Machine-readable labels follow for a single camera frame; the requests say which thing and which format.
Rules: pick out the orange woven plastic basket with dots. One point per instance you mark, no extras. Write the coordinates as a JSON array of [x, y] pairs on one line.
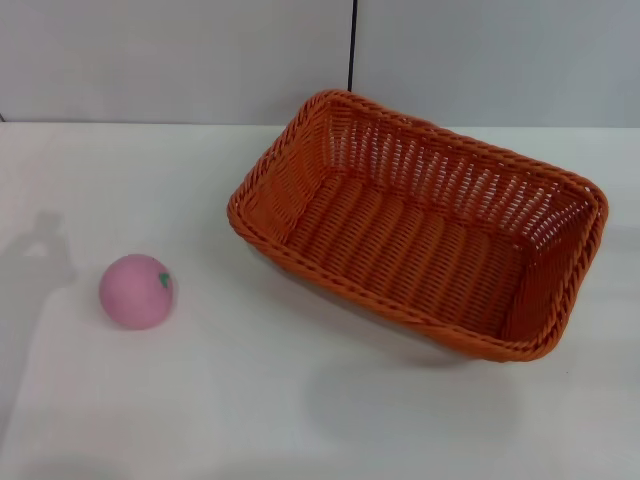
[[400, 240]]

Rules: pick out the pink toy fruit ball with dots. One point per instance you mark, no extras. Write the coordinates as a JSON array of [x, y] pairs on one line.
[[132, 295]]

